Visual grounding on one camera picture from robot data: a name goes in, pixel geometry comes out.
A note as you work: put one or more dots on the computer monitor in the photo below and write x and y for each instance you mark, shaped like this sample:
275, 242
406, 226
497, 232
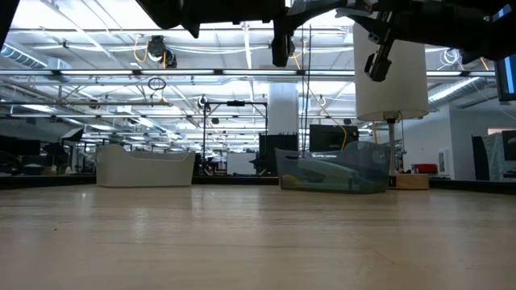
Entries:
508, 80

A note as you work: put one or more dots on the light grey plastic bin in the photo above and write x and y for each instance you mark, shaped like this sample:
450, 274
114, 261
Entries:
145, 169

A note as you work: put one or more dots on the table lamp white shade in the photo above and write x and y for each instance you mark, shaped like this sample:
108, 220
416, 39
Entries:
399, 92

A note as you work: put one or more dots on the translucent grey plastic bin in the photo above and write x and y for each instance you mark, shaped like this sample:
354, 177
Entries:
367, 161

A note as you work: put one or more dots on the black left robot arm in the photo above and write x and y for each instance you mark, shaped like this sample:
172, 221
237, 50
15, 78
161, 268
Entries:
6, 16

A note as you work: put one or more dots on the black background monitor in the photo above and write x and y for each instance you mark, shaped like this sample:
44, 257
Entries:
332, 139

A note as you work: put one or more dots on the black cabinet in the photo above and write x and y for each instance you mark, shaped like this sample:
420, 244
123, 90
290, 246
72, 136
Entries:
278, 153

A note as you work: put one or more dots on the yellow mini stapler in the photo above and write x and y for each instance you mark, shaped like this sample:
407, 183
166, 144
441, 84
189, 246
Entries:
291, 182

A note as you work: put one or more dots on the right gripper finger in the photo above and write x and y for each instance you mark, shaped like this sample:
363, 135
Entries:
282, 48
379, 66

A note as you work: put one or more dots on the white column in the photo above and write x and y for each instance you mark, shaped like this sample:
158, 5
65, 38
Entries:
283, 108

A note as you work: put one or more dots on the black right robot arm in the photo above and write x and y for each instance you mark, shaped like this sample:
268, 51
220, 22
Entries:
463, 24

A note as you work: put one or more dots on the white board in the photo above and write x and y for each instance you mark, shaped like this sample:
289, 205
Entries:
241, 163

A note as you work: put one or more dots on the red box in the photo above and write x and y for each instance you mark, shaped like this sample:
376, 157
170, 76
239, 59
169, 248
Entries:
424, 168

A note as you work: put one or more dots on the black camera rig frame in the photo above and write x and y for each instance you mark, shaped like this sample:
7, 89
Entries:
235, 103

